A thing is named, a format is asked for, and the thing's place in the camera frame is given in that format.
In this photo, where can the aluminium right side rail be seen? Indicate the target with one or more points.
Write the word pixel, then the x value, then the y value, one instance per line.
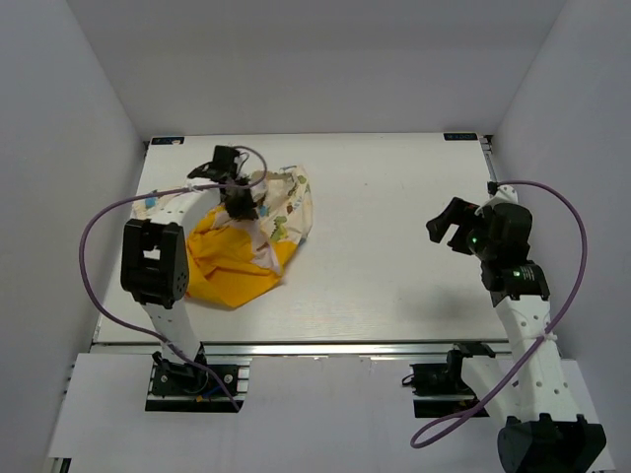
pixel 487 150

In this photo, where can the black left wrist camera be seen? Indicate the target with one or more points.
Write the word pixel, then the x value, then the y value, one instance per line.
pixel 224 165

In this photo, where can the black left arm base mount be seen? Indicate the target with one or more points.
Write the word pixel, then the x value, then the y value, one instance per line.
pixel 178 388

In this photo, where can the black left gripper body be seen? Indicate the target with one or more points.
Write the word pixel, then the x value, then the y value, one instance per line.
pixel 242 204

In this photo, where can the yellow dinosaur print kids jacket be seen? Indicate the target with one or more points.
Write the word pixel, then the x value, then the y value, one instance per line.
pixel 232 262

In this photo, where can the dark blue corner label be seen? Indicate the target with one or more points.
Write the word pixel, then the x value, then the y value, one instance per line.
pixel 167 141
pixel 460 136

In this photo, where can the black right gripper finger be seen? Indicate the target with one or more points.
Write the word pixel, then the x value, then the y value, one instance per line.
pixel 460 240
pixel 453 214

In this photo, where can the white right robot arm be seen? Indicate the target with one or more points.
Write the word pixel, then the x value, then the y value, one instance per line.
pixel 541 428

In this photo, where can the dark blue corner label left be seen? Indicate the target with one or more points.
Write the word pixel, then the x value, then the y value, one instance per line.
pixel 167 141

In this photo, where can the dark blue corner label right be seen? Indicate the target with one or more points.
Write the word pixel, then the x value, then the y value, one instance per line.
pixel 460 136

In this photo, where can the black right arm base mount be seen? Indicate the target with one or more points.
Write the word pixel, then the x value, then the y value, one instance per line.
pixel 438 388

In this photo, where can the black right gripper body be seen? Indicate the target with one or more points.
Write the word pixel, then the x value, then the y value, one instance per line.
pixel 479 243

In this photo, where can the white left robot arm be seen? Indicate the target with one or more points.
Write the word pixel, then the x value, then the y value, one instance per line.
pixel 154 263

